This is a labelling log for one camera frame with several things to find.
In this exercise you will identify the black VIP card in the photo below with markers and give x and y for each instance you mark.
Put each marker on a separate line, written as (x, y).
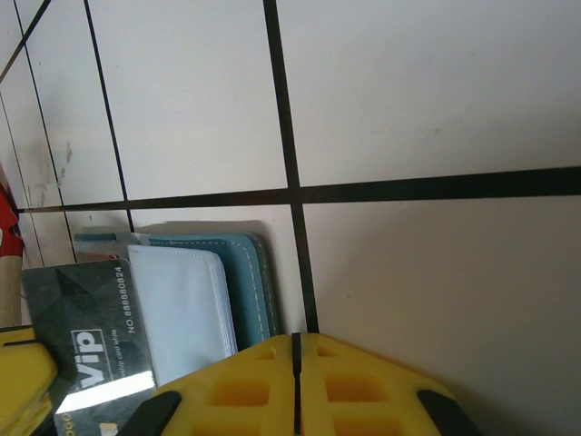
(81, 309)

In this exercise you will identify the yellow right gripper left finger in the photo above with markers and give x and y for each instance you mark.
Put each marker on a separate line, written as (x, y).
(236, 395)

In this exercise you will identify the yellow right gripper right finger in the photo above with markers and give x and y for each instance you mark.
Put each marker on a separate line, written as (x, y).
(363, 399)

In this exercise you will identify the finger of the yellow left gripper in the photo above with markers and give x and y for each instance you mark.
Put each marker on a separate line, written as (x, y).
(22, 377)

